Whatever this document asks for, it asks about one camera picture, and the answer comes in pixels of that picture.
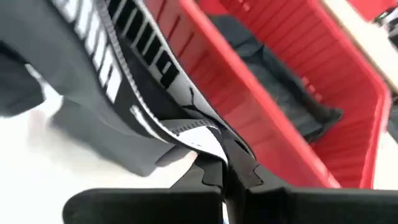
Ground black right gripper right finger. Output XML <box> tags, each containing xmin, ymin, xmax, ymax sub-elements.
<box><xmin>222</xmin><ymin>136</ymin><xmax>398</xmax><ymax>224</ymax></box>

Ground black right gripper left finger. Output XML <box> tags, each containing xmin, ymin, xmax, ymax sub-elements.
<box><xmin>62</xmin><ymin>152</ymin><xmax>225</xmax><ymax>224</ymax></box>

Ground dark grey garment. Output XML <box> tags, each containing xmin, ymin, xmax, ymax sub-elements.
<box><xmin>0</xmin><ymin>0</ymin><xmax>256</xmax><ymax>178</ymax></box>

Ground black garment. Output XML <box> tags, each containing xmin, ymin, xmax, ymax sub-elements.
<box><xmin>208</xmin><ymin>14</ymin><xmax>343</xmax><ymax>144</ymax></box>

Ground red plastic laundry basket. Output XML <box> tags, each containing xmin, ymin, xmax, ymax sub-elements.
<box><xmin>144</xmin><ymin>0</ymin><xmax>393</xmax><ymax>190</ymax></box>

